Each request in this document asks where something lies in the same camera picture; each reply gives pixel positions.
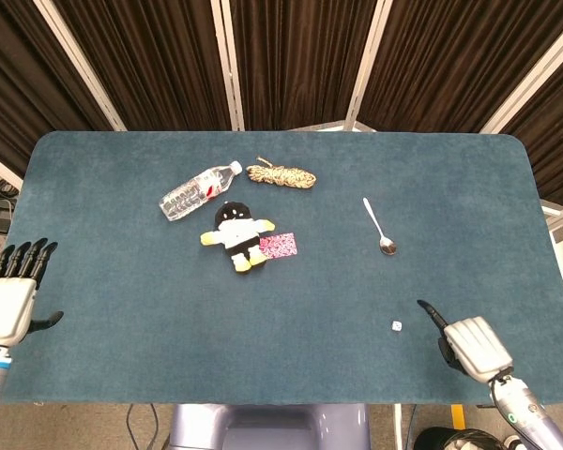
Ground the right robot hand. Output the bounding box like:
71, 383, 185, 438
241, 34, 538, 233
417, 299, 514, 382

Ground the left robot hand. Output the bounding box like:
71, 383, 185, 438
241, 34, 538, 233
0, 237, 65, 347

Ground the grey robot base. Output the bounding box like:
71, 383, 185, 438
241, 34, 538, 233
166, 402, 372, 450

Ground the black bin with bag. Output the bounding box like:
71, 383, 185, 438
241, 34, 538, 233
413, 426, 507, 450

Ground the metal spoon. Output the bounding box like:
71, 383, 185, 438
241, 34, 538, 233
361, 197, 399, 257

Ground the blue table mat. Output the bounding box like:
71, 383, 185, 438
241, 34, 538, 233
0, 129, 563, 406

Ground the clear plastic water bottle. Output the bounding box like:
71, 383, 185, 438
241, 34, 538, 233
158, 159, 244, 222

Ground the black white plush penguin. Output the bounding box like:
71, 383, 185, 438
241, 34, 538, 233
199, 201, 275, 275

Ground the dark folding screen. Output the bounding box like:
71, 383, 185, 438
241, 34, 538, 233
0, 0, 563, 207

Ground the black floor cable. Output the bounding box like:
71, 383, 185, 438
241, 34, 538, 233
125, 403, 162, 450

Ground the coiled yellow black rope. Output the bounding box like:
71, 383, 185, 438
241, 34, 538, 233
245, 156, 318, 191

